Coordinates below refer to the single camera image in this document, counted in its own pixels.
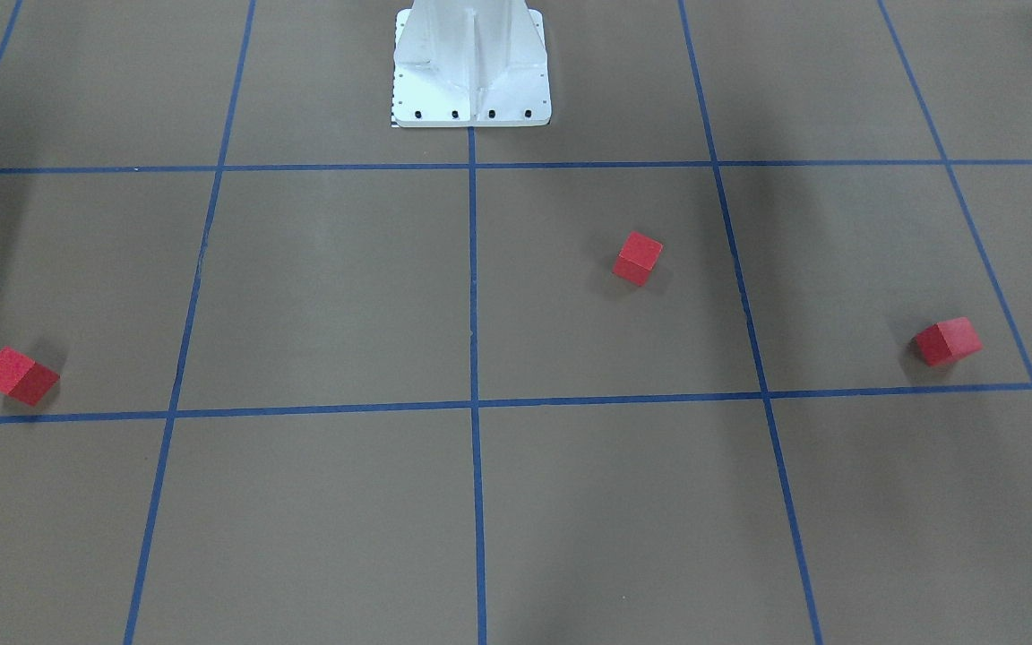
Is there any white camera mast pedestal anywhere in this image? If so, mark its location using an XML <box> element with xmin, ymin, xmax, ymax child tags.
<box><xmin>391</xmin><ymin>1</ymin><xmax>553</xmax><ymax>128</ymax></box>

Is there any brown cardboard table cover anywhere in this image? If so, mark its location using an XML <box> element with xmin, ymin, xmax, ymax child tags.
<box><xmin>0</xmin><ymin>1</ymin><xmax>1032</xmax><ymax>644</ymax></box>

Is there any red block moved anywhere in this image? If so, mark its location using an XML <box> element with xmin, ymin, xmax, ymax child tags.
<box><xmin>613</xmin><ymin>231</ymin><xmax>664</xmax><ymax>288</ymax></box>
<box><xmin>913</xmin><ymin>317</ymin><xmax>983</xmax><ymax>367</ymax></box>
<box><xmin>0</xmin><ymin>346</ymin><xmax>60</xmax><ymax>407</ymax></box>

